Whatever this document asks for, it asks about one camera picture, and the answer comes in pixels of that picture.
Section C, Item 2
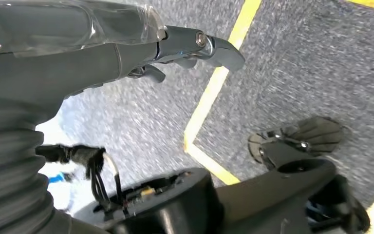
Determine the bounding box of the black robot wheeled base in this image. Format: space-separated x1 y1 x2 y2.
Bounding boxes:
74 116 372 234

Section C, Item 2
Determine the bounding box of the black wire bundle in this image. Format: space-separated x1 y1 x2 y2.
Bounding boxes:
35 143 123 211

